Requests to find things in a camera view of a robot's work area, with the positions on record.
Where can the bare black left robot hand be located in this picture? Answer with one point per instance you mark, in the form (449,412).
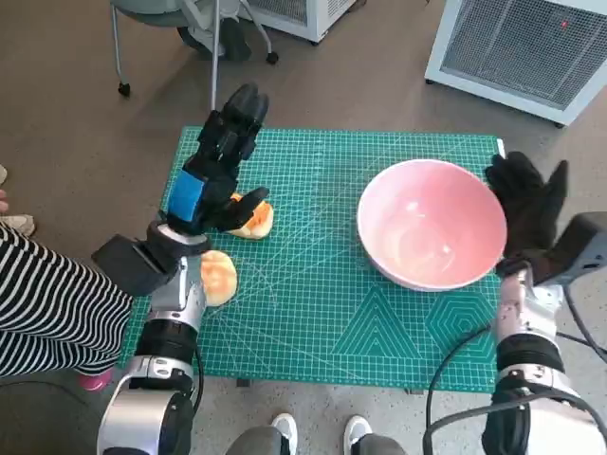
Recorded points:
(218,151)

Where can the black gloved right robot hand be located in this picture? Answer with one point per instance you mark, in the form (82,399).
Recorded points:
(531,213)

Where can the long striped toy bread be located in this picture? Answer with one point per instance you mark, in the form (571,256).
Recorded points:
(258,227)

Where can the pink bowl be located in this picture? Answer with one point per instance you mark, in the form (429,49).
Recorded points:
(427,227)

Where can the round toy bread bun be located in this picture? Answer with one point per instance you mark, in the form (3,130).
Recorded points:
(220,279)

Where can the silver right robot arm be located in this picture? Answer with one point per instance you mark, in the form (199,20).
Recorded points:
(526,313)

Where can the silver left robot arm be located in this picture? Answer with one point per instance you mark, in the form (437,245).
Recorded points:
(180,294)

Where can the grey wheeled chair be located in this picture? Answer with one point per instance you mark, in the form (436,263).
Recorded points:
(156,12)

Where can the white vented cabinet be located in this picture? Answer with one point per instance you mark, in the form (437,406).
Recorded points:
(313,19)

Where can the white mesh-front cabinet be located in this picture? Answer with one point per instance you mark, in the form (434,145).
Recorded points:
(512,47)

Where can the green cutting mat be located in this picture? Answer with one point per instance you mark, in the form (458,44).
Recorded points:
(308,308)

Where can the beige shoe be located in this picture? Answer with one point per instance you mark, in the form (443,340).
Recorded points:
(19,225)

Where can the person's hand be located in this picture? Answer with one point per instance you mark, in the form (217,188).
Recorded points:
(3,201)

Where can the small black table clamp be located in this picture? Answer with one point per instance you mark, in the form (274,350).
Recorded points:
(242,384)

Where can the pink shoe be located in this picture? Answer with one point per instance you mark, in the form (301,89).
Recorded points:
(95,381)

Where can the white shoe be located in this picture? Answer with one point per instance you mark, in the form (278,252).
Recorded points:
(284,431)
(355,433)

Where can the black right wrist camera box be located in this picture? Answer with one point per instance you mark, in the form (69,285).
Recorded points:
(583,246)

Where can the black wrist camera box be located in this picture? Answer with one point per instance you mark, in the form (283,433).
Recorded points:
(583,246)
(128,265)

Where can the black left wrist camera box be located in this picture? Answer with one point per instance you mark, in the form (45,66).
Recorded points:
(128,265)

